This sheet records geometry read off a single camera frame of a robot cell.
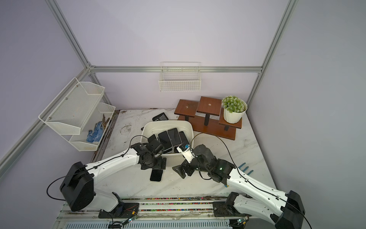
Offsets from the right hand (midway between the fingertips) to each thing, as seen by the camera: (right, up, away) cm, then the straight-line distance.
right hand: (180, 163), depth 73 cm
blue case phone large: (+1, +9, +25) cm, 27 cm away
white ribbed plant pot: (+31, +24, +11) cm, 41 cm away
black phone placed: (-16, -11, +14) cm, 24 cm away
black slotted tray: (-18, +26, +42) cm, 52 cm away
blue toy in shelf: (-53, +14, +15) cm, 57 cm away
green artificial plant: (+30, +32, +8) cm, 45 cm away
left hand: (-14, -6, +10) cm, 18 cm away
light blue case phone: (-5, +11, +25) cm, 28 cm away
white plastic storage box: (-24, +17, +33) cm, 45 cm away
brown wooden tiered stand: (+18, +26, +29) cm, 42 cm away
